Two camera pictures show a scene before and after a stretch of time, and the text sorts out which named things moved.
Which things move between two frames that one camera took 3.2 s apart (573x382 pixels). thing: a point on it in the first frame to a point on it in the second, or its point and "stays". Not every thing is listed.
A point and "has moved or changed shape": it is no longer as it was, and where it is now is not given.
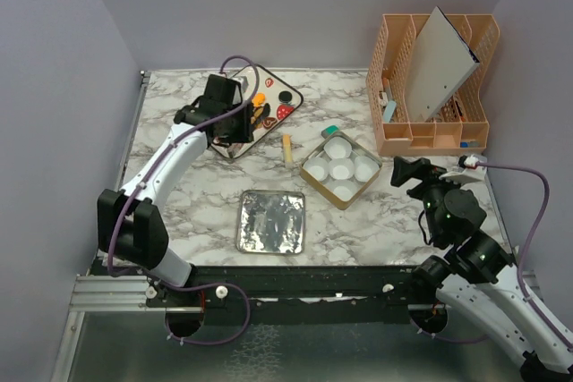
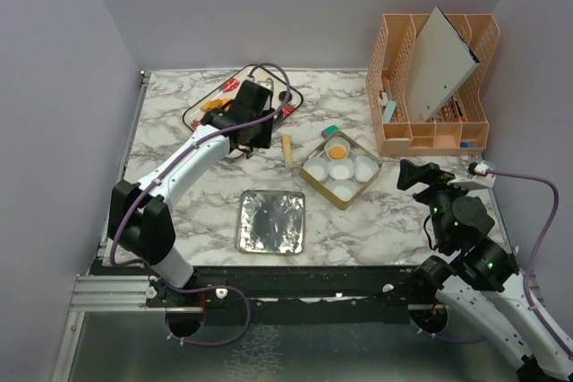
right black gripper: x=420 y=168 stays
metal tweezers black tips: x=225 y=146 has moved or changed shape
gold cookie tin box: x=339 y=170 stays
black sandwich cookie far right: x=285 y=97 stays
